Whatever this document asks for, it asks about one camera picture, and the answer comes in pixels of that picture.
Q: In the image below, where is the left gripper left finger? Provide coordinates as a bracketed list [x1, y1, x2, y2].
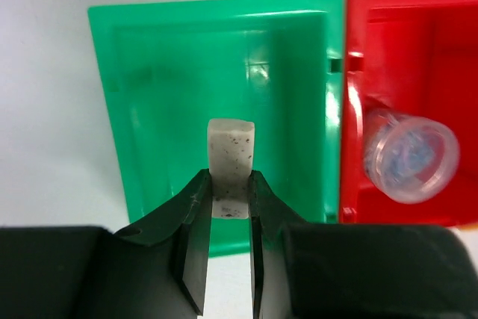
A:
[115, 170, 211, 316]

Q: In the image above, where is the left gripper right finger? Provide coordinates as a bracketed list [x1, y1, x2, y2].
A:
[247, 170, 305, 318]

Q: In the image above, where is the long grey eraser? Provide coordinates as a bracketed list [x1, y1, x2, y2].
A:
[207, 118, 255, 220]

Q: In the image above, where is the clear jar of clips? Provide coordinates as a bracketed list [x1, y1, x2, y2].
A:
[363, 108, 460, 205]

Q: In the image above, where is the green plastic bin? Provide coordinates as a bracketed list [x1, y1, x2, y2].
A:
[87, 0, 344, 258]

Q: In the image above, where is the red plastic bin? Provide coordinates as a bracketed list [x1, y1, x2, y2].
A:
[339, 0, 477, 226]

